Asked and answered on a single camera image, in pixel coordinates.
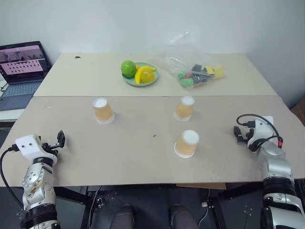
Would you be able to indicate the yellow toy banana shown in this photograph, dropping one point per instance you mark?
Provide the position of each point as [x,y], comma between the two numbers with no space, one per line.
[138,74]

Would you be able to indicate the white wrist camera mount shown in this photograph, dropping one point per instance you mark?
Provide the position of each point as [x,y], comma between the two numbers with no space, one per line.
[261,130]
[28,145]

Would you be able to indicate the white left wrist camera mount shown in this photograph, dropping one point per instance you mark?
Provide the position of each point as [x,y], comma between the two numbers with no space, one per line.
[28,145]

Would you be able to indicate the green toy vegetable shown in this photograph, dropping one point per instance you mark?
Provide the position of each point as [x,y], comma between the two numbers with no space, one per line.
[186,82]

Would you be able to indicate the green toy apple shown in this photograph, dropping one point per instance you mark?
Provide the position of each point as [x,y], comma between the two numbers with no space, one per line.
[128,68]

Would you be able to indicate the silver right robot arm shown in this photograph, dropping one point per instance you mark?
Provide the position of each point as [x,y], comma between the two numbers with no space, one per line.
[277,167]

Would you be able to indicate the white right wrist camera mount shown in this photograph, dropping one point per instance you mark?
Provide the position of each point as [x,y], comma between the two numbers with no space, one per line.
[261,130]

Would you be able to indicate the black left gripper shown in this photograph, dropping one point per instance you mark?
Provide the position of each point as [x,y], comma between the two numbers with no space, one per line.
[50,147]

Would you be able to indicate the pale green plate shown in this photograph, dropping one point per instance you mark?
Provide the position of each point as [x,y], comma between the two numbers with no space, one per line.
[155,74]

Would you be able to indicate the grey open laptop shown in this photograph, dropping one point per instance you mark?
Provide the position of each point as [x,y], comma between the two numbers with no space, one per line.
[19,71]

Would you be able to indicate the black toy pieces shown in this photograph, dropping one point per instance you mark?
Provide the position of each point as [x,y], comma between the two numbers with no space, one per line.
[200,74]

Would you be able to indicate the orange paper cup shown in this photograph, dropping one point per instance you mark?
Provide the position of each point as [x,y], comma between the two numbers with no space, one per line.
[184,109]
[103,111]
[187,144]

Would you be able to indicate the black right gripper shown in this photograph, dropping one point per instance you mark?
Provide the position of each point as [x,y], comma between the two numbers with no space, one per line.
[250,135]

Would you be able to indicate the dark rounded shape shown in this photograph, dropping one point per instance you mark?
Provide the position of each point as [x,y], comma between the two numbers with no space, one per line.
[124,218]
[183,218]

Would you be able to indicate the yellow toy block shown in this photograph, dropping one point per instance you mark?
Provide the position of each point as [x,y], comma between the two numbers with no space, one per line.
[217,71]

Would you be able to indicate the brown cardboard sheet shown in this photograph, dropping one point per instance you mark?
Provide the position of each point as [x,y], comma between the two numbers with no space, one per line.
[202,185]

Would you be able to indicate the clear plastic bag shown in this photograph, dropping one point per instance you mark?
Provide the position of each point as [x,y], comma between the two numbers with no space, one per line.
[181,57]

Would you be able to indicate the yellow toy lemon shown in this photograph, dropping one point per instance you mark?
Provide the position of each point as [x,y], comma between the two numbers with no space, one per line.
[147,75]

